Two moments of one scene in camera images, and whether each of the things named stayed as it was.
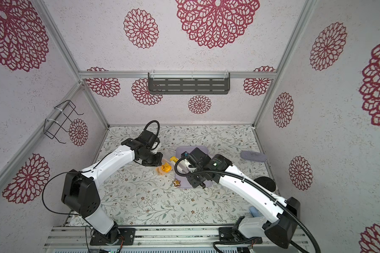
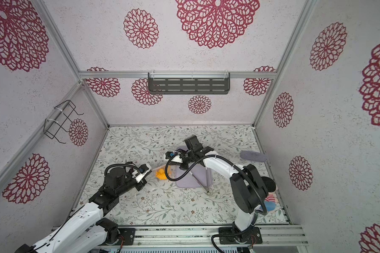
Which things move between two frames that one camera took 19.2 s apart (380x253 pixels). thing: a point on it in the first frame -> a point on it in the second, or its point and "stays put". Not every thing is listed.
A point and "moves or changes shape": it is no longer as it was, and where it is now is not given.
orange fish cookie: x=166 y=167 moves or changes shape
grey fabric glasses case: x=253 y=156 stays put
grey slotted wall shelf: x=189 y=83 stays put
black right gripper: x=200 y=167 -> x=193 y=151
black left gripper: x=158 y=162 -> x=142 y=183
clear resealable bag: x=165 y=168 moves or changes shape
